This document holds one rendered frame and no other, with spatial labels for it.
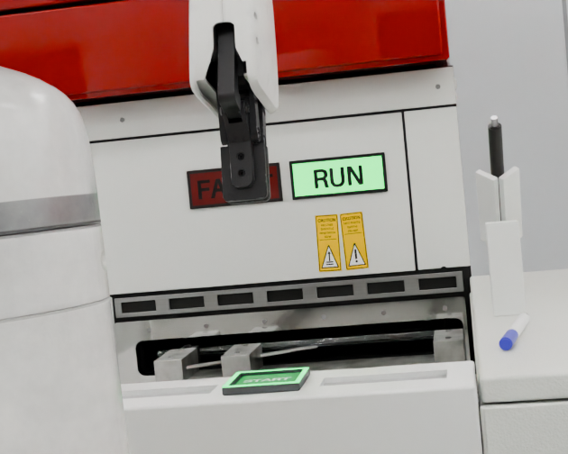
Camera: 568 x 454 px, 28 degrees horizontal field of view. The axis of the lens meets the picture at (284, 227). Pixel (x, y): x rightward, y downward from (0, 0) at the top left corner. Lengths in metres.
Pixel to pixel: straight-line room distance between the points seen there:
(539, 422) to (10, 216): 0.42
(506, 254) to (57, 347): 0.61
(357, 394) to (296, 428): 0.05
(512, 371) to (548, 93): 2.12
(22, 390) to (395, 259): 0.94
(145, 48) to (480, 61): 1.60
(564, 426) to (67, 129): 0.41
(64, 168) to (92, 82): 0.90
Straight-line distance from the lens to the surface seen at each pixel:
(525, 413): 0.78
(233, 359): 1.31
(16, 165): 0.49
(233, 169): 0.80
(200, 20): 0.80
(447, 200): 1.38
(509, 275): 1.04
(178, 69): 1.38
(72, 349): 0.51
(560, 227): 2.88
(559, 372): 0.78
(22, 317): 0.49
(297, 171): 1.39
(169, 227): 1.43
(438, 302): 1.38
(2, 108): 0.50
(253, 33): 0.79
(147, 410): 0.81
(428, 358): 1.33
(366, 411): 0.78
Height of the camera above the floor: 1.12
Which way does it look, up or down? 3 degrees down
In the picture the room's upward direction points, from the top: 5 degrees counter-clockwise
